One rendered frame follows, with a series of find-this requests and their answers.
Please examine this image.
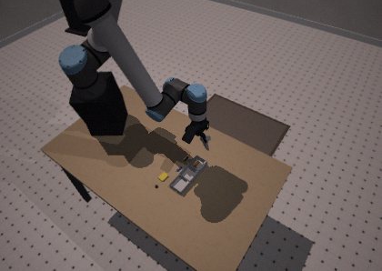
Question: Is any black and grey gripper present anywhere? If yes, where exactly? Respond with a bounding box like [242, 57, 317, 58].
[192, 118, 211, 151]

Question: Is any grey rack of bins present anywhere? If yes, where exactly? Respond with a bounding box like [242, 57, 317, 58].
[169, 155, 207, 195]

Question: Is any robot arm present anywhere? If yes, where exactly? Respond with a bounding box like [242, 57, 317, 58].
[59, 0, 207, 144]

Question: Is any yellow square pad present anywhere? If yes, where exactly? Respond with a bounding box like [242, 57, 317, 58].
[158, 172, 168, 182]

